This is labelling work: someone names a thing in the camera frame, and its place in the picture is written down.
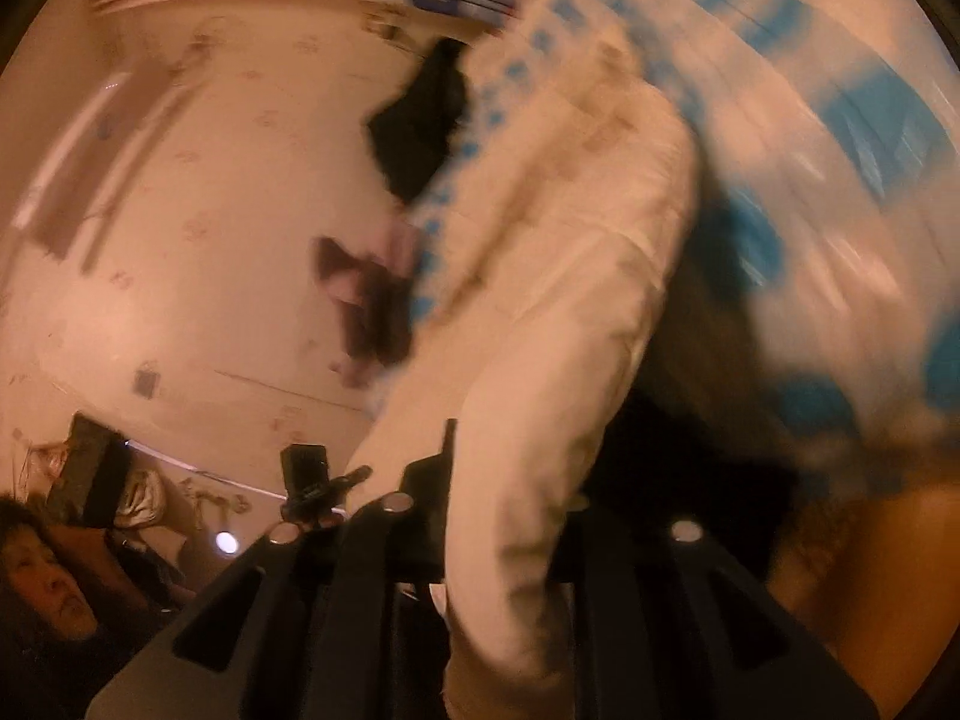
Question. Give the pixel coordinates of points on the wall air conditioner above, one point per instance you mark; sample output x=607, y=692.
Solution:
x=85, y=172

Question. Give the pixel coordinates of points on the person's head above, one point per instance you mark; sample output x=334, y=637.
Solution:
x=43, y=606

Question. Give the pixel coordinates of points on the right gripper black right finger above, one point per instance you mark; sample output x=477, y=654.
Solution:
x=670, y=616

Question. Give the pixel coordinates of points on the pink brown bedding pile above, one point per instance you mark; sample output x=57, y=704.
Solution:
x=372, y=296

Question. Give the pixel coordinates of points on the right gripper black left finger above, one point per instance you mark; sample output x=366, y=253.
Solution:
x=313, y=621

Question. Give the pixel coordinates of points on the blue white checkered storage bag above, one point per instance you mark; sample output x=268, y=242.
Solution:
x=816, y=305

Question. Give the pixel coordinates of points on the black jacket by headboard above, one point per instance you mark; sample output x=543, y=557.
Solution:
x=410, y=137

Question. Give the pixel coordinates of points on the white quilted jacket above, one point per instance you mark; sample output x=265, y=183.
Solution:
x=558, y=235

